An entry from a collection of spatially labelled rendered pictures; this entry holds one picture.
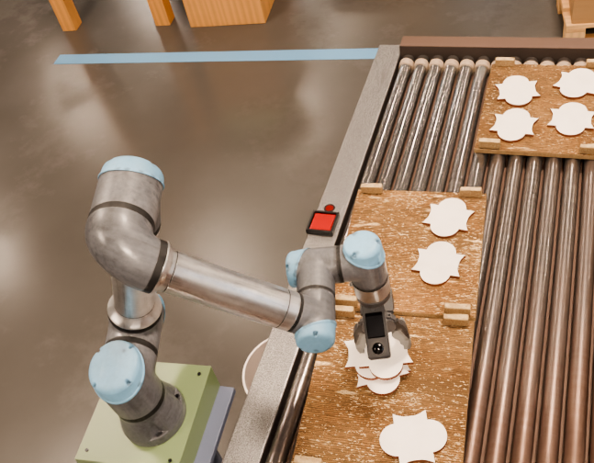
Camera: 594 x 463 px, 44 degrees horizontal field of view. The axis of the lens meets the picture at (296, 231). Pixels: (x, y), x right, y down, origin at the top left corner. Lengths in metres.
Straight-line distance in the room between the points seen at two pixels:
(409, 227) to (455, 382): 0.48
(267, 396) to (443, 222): 0.64
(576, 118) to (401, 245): 0.66
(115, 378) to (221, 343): 1.48
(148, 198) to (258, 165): 2.40
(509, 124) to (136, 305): 1.21
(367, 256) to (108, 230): 0.48
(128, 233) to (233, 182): 2.41
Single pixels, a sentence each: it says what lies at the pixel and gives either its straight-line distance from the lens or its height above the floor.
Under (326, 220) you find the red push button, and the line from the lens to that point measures 2.03.
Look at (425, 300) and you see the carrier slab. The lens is 1.81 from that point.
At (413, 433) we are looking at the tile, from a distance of 1.62.
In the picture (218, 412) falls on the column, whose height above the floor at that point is 0.87.
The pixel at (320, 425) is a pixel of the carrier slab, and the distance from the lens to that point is 1.66.
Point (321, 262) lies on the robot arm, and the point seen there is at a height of 1.30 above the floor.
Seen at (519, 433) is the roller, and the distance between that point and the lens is 1.65.
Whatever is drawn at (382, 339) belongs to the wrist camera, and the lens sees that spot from 1.54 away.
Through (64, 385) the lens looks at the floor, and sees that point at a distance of 3.17.
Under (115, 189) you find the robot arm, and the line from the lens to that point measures 1.31.
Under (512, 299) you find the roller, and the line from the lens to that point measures 1.84.
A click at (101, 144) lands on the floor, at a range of 4.20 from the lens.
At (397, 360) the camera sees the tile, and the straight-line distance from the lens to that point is 1.68.
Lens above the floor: 2.38
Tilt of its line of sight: 46 degrees down
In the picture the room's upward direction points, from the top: 15 degrees counter-clockwise
